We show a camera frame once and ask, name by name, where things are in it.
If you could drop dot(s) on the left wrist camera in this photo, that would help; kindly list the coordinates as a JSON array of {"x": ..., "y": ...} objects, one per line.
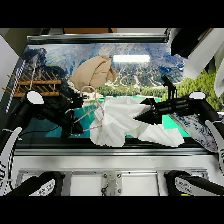
[{"x": 75, "y": 98}]

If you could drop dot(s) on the silver frame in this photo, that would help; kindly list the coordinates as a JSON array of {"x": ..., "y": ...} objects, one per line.
[{"x": 113, "y": 160}]

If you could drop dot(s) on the brown clothes hanger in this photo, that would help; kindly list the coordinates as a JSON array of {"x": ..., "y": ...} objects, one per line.
[{"x": 96, "y": 100}]

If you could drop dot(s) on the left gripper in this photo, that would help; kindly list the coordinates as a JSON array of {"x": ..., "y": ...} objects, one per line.
[{"x": 68, "y": 121}]

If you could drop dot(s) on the white shirt with red print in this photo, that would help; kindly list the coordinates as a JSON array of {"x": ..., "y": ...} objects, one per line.
[{"x": 113, "y": 125}]

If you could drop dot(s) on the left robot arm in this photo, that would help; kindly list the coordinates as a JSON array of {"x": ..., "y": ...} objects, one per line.
[{"x": 20, "y": 111}]

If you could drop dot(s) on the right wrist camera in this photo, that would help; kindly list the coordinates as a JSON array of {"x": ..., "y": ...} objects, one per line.
[{"x": 169, "y": 87}]

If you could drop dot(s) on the white garment with blue pattern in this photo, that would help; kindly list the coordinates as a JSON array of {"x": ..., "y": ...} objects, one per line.
[{"x": 196, "y": 130}]

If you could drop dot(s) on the beige garment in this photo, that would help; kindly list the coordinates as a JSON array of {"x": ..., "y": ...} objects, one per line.
[{"x": 93, "y": 73}]

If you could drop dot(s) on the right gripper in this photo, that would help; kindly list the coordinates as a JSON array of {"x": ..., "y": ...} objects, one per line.
[{"x": 171, "y": 107}]

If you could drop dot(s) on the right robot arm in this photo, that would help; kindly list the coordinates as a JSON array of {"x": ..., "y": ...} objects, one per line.
[{"x": 208, "y": 111}]

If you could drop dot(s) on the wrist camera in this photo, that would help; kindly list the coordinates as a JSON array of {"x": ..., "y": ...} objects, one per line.
[
  {"x": 169, "y": 87},
  {"x": 75, "y": 98}
]

